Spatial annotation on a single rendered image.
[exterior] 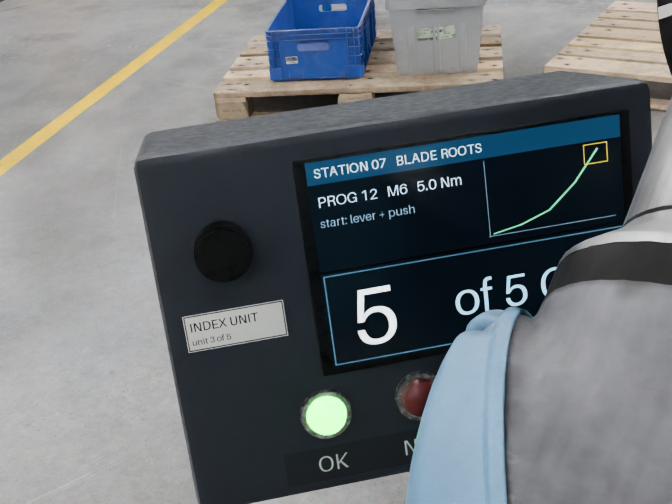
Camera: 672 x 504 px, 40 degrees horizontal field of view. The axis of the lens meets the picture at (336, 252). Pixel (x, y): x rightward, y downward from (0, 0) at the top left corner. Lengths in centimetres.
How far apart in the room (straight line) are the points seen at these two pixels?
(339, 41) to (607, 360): 361
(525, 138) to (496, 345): 21
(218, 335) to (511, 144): 17
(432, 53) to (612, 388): 361
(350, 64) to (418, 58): 28
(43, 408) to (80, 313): 43
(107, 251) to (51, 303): 32
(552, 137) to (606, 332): 22
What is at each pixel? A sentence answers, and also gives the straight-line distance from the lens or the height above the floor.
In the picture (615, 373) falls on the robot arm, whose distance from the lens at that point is 26.
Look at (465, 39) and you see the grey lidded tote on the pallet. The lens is 381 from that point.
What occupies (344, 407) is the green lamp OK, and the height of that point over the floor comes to 112.
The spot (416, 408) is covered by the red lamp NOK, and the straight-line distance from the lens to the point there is 48.
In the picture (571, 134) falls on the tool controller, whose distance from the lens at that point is 47.
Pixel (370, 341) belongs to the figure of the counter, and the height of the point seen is 115.
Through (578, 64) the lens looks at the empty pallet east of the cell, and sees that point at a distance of 394.
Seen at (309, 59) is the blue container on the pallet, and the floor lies 24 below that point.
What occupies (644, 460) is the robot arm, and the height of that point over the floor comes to 126.
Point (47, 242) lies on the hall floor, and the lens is 324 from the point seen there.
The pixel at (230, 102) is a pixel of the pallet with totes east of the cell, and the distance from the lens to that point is 391.
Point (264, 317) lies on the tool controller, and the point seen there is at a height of 117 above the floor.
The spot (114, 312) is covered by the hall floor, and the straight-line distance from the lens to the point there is 275.
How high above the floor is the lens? 142
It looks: 30 degrees down
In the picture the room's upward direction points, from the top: 6 degrees counter-clockwise
